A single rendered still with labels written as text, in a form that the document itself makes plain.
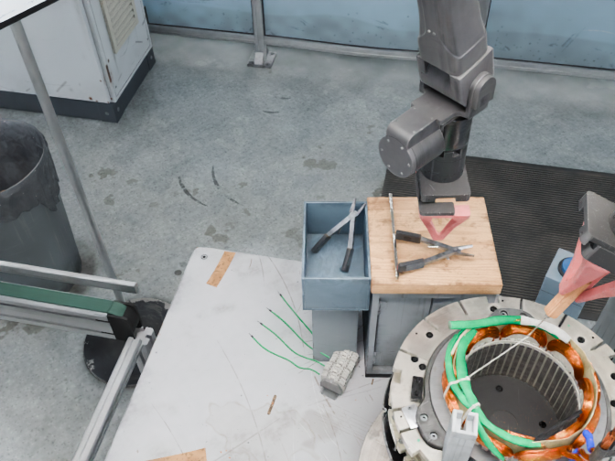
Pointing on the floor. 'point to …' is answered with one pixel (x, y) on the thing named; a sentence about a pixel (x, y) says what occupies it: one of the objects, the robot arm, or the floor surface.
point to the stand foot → (150, 315)
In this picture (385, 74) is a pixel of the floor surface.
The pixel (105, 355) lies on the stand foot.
